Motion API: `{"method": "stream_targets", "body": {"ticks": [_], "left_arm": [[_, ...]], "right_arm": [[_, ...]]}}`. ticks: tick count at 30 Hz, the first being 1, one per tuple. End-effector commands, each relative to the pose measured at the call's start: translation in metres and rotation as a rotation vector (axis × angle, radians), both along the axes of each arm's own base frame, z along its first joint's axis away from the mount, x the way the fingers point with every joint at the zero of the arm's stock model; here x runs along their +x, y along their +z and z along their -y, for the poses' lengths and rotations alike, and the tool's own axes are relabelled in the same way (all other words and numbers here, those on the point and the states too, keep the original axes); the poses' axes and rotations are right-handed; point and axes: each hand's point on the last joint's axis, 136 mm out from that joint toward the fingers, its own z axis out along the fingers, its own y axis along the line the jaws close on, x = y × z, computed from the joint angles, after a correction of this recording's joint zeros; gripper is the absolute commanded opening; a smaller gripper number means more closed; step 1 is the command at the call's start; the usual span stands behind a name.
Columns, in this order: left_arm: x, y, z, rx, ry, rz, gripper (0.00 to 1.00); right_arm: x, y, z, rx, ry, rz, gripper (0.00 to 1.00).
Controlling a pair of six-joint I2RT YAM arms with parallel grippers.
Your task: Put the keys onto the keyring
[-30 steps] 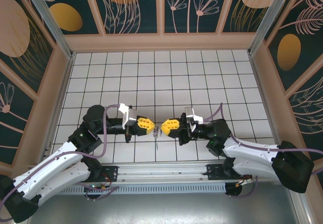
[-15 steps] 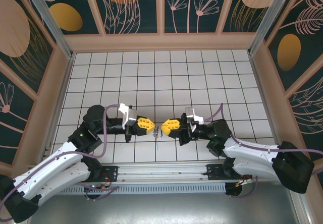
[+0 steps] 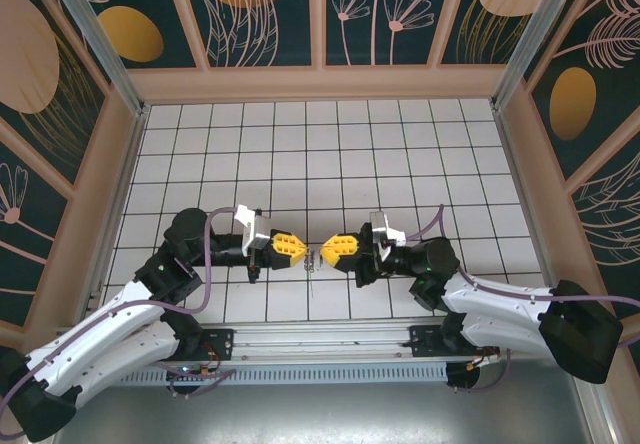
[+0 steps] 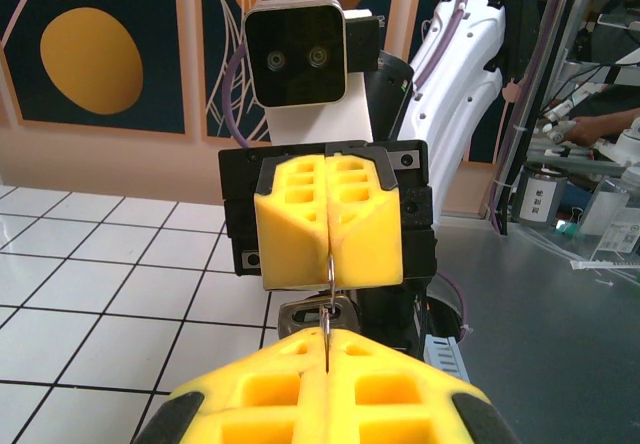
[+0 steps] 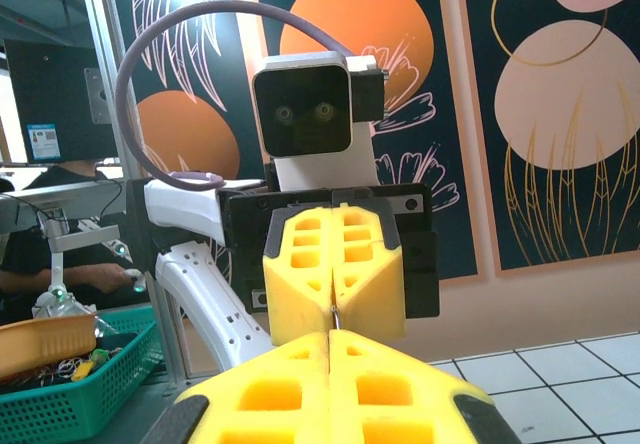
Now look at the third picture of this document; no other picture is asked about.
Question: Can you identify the black round base cover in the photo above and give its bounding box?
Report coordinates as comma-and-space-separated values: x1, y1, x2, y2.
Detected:
166, 369, 201, 399
444, 362, 482, 391

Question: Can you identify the grey metal sheet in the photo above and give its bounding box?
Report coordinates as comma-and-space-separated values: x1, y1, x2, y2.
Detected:
49, 363, 601, 444

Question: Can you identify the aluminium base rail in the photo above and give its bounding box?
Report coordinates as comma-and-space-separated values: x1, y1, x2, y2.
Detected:
199, 323, 451, 367

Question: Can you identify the red black wire bundle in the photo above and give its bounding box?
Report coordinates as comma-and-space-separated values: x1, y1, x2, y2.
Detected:
467, 351, 502, 371
197, 346, 222, 378

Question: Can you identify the grey slotted cable duct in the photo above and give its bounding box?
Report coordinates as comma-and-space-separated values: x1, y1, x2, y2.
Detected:
119, 366, 449, 388

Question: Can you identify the aluminium frame post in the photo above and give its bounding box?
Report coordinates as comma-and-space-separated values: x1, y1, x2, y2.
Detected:
491, 0, 587, 111
42, 0, 150, 116

